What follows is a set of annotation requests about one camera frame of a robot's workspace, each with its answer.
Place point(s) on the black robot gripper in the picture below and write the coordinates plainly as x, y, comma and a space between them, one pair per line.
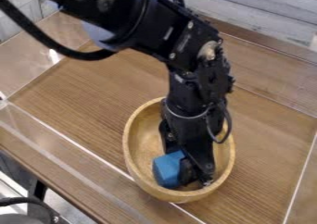
191, 122

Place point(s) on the clear acrylic barrier wall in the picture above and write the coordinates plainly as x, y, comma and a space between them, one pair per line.
63, 121

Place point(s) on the brown wooden oval bowl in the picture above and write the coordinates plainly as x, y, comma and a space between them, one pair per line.
142, 147

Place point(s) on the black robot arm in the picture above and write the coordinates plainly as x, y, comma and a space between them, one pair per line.
162, 29

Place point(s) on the blue rectangular block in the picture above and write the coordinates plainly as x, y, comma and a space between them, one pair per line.
166, 169

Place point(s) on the black table leg frame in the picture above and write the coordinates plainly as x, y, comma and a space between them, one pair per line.
41, 211

